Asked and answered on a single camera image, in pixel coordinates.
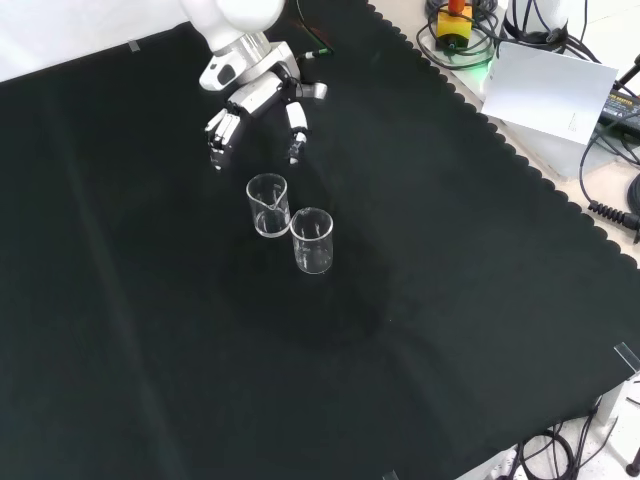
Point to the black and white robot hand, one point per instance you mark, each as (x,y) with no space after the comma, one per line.
(255,95)

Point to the clear glass beaker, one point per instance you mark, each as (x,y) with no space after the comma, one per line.
(312,250)
(268,220)

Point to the clear cloth clip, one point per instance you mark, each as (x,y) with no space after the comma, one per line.
(390,475)
(627,356)
(134,46)

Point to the yellow stop button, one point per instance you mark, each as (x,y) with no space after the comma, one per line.
(452,27)

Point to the black bench cloth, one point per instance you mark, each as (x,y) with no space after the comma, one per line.
(200,325)

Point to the black power adapter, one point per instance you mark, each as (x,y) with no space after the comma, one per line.
(620,110)

